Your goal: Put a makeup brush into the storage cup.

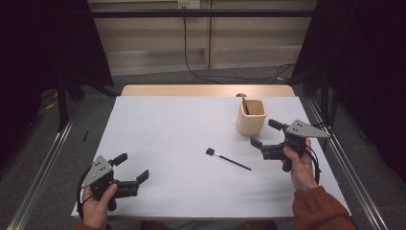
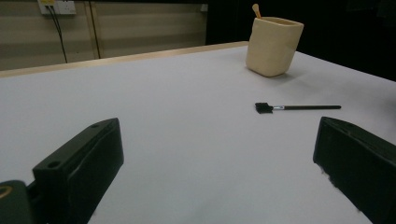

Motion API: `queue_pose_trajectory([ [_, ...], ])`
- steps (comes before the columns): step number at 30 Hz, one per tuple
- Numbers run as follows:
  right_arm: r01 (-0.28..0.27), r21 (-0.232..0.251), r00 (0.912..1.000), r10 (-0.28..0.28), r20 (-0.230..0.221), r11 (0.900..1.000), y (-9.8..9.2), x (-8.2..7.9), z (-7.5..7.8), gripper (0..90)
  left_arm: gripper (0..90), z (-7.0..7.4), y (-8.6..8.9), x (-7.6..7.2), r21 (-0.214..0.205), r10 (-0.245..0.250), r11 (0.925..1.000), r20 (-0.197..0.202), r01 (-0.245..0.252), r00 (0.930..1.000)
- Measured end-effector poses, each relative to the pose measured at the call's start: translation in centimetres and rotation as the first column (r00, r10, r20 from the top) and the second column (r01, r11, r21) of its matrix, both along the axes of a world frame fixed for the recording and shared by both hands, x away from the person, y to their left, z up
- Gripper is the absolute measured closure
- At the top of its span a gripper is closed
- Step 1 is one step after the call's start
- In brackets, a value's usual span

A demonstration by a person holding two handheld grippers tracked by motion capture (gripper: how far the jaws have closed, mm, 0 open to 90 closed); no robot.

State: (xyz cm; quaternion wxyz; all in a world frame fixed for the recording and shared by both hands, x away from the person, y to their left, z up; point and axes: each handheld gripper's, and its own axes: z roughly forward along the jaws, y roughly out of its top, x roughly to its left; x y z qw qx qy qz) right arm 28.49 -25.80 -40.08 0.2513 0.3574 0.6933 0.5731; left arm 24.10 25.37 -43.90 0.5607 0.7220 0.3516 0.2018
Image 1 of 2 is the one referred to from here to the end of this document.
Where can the white table sheet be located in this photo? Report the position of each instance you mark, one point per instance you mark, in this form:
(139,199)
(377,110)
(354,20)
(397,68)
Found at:
(175,127)

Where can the person's left hand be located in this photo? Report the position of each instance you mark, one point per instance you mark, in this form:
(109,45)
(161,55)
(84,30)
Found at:
(95,214)

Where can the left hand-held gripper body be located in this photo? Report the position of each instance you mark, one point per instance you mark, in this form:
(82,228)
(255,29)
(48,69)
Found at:
(99,171)

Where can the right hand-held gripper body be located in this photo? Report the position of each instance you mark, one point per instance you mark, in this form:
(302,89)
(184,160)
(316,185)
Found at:
(306,129)

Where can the metal floor rail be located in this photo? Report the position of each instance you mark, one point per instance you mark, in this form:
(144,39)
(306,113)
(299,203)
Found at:
(37,183)
(362,191)

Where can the person's right hand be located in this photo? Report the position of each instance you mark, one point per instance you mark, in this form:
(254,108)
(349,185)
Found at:
(301,174)

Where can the makeup brush with gold ferrule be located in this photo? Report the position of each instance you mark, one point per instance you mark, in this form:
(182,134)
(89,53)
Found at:
(245,107)

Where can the small black stick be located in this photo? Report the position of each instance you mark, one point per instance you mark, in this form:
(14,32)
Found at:
(85,136)

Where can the white wall socket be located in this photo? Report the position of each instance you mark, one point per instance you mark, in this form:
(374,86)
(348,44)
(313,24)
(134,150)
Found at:
(193,4)

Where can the black metal stand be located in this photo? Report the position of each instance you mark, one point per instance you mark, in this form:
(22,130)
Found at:
(324,102)
(63,108)

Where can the black horizontal bar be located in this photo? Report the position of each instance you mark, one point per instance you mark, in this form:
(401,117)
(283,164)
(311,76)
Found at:
(143,13)

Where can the black eyebrow comb brush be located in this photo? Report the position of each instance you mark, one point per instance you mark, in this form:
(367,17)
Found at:
(210,151)

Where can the black curtain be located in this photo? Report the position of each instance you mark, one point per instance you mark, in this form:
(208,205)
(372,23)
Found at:
(367,64)
(38,48)

